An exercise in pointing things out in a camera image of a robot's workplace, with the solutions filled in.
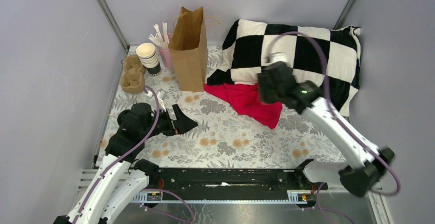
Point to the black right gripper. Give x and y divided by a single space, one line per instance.
263 82

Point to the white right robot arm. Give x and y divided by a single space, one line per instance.
365 163

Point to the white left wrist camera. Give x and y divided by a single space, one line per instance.
153 100

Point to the pink cup holder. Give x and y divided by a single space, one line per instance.
164 51

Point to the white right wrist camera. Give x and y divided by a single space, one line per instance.
277 57

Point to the floral table mat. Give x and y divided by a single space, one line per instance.
225 139

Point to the brown paper bag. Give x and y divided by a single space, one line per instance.
188 49

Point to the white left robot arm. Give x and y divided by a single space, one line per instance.
121 176

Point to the cardboard cup carrier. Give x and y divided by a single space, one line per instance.
132 79

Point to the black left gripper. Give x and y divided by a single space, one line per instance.
183 123

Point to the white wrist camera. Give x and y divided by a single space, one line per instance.
153 100
277 57

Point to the checkered black white pillow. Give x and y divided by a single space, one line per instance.
244 52

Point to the stack of paper cups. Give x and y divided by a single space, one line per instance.
149 58

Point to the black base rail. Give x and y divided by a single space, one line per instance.
196 185

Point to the red cloth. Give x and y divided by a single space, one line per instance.
245 100

